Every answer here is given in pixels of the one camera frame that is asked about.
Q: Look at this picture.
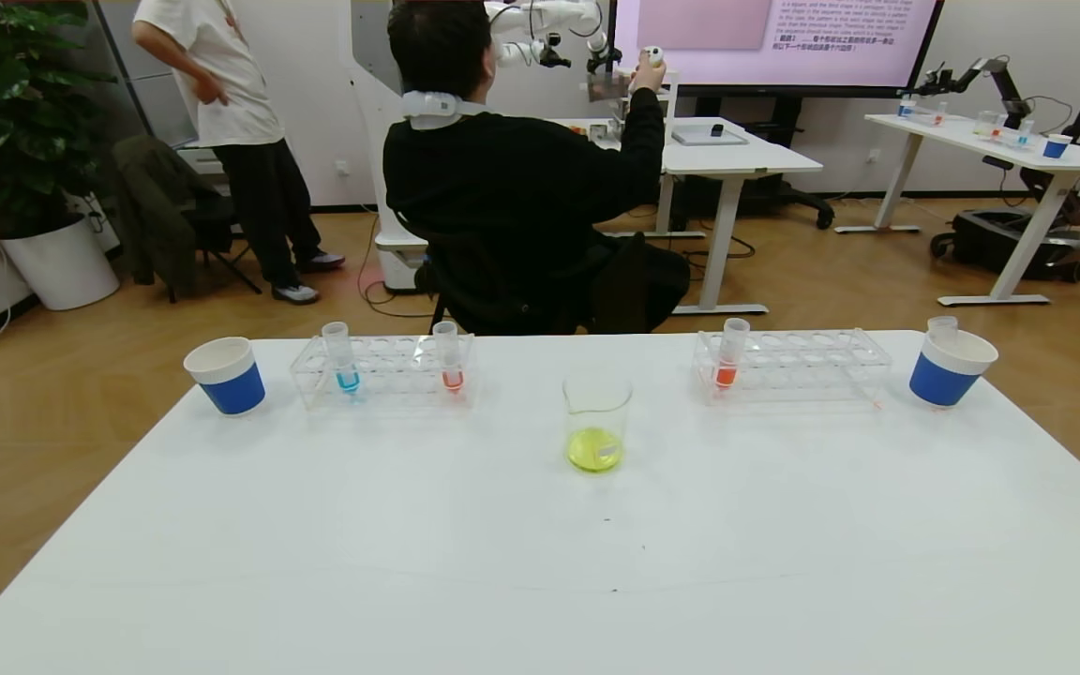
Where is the white neck massager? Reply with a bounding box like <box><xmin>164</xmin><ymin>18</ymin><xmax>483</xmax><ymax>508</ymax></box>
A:
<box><xmin>401</xmin><ymin>91</ymin><xmax>462</xmax><ymax>130</ymax></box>

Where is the white small shelf frame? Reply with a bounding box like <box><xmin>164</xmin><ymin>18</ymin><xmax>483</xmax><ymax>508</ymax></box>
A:
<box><xmin>615</xmin><ymin>70</ymin><xmax>680</xmax><ymax>143</ymax></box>

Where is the white double desk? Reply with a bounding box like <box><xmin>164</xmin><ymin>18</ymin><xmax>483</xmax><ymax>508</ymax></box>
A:
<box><xmin>521</xmin><ymin>116</ymin><xmax>824</xmax><ymax>316</ymax></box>

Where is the black office chair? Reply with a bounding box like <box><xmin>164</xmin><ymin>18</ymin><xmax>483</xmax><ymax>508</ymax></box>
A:
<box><xmin>397</xmin><ymin>211</ymin><xmax>649</xmax><ymax>336</ymax></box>

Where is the white plant pot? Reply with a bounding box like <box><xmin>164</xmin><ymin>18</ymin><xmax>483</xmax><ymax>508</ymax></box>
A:
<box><xmin>0</xmin><ymin>214</ymin><xmax>121</xmax><ymax>312</ymax></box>

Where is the orange pigment test tube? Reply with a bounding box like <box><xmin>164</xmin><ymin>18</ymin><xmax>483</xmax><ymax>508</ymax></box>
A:
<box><xmin>713</xmin><ymin>317</ymin><xmax>751</xmax><ymax>391</ymax></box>
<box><xmin>433</xmin><ymin>321</ymin><xmax>466</xmax><ymax>395</ymax></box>

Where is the clear acrylic test tube rack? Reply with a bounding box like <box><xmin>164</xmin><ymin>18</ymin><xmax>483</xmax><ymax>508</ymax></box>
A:
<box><xmin>291</xmin><ymin>333</ymin><xmax>480</xmax><ymax>413</ymax></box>
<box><xmin>693</xmin><ymin>328</ymin><xmax>893</xmax><ymax>407</ymax></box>

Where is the seated person black sweater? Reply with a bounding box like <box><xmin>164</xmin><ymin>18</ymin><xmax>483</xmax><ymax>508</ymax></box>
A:
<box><xmin>382</xmin><ymin>0</ymin><xmax>691</xmax><ymax>336</ymax></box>

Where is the blue white paper cup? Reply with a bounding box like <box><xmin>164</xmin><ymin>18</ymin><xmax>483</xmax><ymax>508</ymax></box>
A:
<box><xmin>184</xmin><ymin>337</ymin><xmax>267</xmax><ymax>417</ymax></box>
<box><xmin>908</xmin><ymin>327</ymin><xmax>999</xmax><ymax>411</ymax></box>

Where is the black display stand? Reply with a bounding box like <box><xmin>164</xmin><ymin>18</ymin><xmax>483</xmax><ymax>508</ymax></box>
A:
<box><xmin>671</xmin><ymin>94</ymin><xmax>836</xmax><ymax>231</ymax></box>

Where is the black folding chair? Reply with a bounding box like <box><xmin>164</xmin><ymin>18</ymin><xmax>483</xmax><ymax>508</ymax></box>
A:
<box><xmin>179</xmin><ymin>192</ymin><xmax>264</xmax><ymax>299</ymax></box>

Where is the blue pigment test tube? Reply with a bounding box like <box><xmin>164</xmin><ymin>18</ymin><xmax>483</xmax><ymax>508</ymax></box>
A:
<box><xmin>322</xmin><ymin>322</ymin><xmax>362</xmax><ymax>396</ymax></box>

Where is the grey tablet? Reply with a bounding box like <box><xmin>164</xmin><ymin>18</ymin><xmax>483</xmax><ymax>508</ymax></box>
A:
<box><xmin>671</xmin><ymin>127</ymin><xmax>749</xmax><ymax>147</ymax></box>

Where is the large wall display screen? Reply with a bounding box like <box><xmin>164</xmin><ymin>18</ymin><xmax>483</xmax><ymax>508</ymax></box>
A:
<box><xmin>607</xmin><ymin>0</ymin><xmax>946</xmax><ymax>99</ymax></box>

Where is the standing person white shirt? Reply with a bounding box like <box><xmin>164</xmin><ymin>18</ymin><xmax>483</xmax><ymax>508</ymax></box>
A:
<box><xmin>132</xmin><ymin>0</ymin><xmax>347</xmax><ymax>306</ymax></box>

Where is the green leafy plant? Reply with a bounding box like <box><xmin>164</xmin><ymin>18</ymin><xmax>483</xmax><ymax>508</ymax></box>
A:
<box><xmin>0</xmin><ymin>0</ymin><xmax>119</xmax><ymax>240</ymax></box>

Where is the dark green jacket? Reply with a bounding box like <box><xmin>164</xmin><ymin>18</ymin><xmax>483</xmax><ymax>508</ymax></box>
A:
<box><xmin>113</xmin><ymin>135</ymin><xmax>222</xmax><ymax>299</ymax></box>

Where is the white standing desk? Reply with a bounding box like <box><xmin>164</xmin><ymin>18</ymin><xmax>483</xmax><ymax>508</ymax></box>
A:
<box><xmin>835</xmin><ymin>112</ymin><xmax>1080</xmax><ymax>308</ymax></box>

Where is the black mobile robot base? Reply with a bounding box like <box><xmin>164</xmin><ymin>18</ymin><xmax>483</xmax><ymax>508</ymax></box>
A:
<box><xmin>931</xmin><ymin>208</ymin><xmax>1080</xmax><ymax>284</ymax></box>

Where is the clear glass beaker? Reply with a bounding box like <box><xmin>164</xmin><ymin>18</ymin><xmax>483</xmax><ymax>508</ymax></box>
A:
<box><xmin>563</xmin><ymin>372</ymin><xmax>635</xmax><ymax>474</ymax></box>

